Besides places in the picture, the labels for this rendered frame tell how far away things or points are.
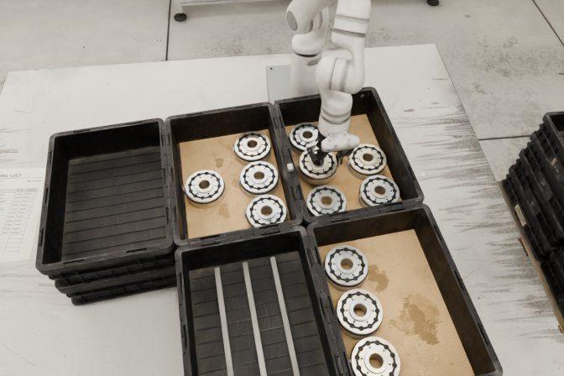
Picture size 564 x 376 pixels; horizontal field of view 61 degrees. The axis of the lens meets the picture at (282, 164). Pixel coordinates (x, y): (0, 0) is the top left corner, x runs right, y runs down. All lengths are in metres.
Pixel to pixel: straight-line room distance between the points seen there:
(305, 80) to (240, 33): 1.63
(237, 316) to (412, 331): 0.39
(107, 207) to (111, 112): 0.49
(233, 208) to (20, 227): 0.63
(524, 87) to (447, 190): 1.60
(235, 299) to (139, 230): 0.31
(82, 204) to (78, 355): 0.37
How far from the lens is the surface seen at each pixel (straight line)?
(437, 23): 3.29
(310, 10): 1.26
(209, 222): 1.23
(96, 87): 1.82
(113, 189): 1.35
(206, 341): 1.12
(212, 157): 1.35
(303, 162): 1.26
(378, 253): 1.20
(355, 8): 1.00
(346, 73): 1.01
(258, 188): 1.24
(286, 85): 1.57
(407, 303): 1.17
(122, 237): 1.27
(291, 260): 1.17
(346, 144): 1.11
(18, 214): 1.58
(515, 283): 1.43
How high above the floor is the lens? 1.89
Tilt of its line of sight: 54 degrees down
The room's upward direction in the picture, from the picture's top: straight up
